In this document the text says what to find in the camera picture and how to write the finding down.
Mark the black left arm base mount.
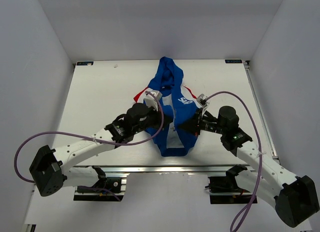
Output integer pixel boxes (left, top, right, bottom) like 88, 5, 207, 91
73, 167, 129, 202

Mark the blue corner label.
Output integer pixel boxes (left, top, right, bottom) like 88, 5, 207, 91
76, 61, 94, 66
224, 59, 243, 64

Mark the aluminium table rail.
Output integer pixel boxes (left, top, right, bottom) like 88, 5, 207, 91
72, 164, 241, 173
243, 60, 279, 162

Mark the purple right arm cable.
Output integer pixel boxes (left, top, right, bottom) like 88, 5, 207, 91
202, 91, 263, 232

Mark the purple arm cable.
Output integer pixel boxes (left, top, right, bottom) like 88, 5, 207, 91
13, 90, 165, 202
202, 91, 263, 232

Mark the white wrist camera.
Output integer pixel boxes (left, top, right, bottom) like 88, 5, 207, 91
143, 90, 162, 111
196, 93, 210, 116

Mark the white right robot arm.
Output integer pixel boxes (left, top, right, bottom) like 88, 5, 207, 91
179, 106, 320, 228

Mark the blue right corner label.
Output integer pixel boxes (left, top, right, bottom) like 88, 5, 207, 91
224, 59, 243, 64

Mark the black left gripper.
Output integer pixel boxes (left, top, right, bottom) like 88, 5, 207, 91
132, 103, 173, 135

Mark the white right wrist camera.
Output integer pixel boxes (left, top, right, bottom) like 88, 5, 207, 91
196, 93, 210, 116

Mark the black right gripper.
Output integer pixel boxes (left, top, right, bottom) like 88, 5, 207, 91
177, 107, 227, 137

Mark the blue left corner label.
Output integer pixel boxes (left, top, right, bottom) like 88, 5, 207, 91
76, 61, 94, 66

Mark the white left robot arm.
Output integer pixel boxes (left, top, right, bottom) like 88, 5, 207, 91
29, 103, 173, 197

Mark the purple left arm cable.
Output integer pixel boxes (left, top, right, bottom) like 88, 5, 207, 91
13, 90, 165, 202

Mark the aluminium table front rail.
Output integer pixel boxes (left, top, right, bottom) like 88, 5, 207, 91
72, 164, 241, 173

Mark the aluminium table right rail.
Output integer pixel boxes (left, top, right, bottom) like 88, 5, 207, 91
243, 60, 279, 162

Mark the blue white red jacket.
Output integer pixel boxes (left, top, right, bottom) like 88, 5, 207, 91
133, 56, 200, 157

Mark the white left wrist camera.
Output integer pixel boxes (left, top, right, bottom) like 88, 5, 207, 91
143, 90, 162, 111

